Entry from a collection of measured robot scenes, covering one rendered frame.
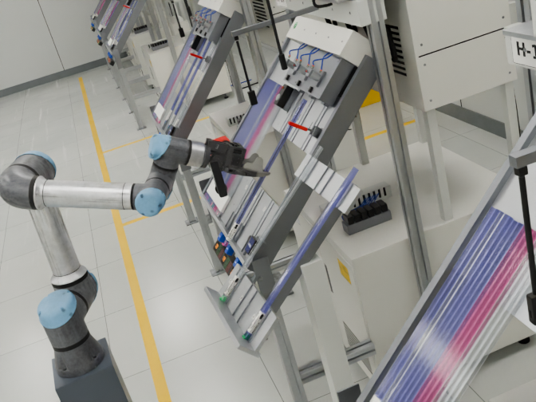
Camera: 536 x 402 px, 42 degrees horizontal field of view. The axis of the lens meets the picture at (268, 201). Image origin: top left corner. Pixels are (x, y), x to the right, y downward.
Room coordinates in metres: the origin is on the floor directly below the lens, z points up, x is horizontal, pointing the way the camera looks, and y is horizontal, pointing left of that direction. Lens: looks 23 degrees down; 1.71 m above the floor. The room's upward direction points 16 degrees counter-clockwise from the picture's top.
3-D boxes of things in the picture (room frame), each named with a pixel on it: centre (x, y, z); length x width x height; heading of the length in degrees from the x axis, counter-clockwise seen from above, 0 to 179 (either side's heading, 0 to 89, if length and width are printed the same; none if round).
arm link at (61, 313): (1.89, 0.69, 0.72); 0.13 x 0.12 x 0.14; 170
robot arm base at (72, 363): (1.88, 0.69, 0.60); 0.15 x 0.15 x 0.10
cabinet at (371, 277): (2.32, -0.45, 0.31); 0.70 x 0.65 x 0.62; 11
